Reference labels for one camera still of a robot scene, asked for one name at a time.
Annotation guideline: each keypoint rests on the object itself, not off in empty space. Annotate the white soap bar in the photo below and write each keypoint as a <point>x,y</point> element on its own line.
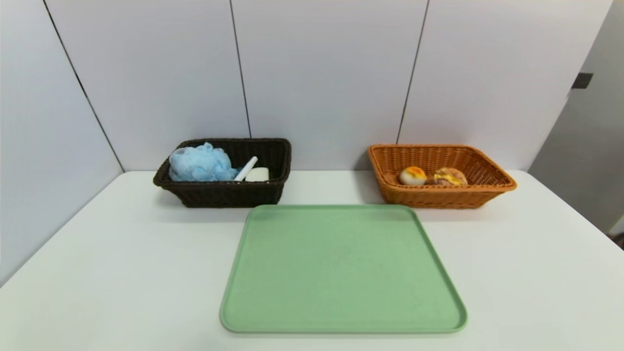
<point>259,174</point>

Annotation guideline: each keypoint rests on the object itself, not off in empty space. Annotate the white marker pen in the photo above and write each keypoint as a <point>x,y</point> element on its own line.
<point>247,167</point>

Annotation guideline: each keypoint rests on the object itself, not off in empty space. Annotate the orange and white egg bun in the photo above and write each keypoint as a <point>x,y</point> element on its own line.
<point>412,176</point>

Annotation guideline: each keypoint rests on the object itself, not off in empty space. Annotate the light blue bath loofah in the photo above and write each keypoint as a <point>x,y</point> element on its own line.
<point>200,163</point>

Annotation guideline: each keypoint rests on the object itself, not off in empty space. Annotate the brown cream puff bun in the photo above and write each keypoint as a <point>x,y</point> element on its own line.
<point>449,176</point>

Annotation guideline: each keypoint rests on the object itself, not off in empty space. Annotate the dark brown wicker basket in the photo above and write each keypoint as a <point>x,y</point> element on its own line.
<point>219,195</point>

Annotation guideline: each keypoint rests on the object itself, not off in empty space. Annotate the orange wicker basket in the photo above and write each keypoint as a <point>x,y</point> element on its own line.
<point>487,171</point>

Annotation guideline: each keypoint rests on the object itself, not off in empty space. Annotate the light green plastic tray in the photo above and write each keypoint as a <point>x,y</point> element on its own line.
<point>341,273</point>

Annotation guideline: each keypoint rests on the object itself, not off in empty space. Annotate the dark square wall fixture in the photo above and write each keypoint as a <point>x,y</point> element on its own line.
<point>582,80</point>

